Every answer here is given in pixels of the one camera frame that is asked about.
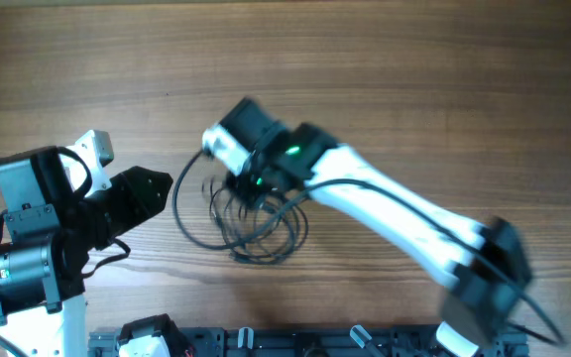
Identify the black cable bundle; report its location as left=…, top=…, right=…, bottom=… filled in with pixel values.
left=200, top=176, right=310, bottom=266

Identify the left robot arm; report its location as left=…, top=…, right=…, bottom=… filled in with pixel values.
left=0, top=146, right=172, bottom=356

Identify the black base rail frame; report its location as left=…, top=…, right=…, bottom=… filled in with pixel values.
left=86, top=324, right=529, bottom=357

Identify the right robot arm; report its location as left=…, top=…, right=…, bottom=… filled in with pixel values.
left=202, top=98, right=532, bottom=356

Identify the right camera black cable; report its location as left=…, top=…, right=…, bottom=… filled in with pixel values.
left=171, top=151, right=567, bottom=347

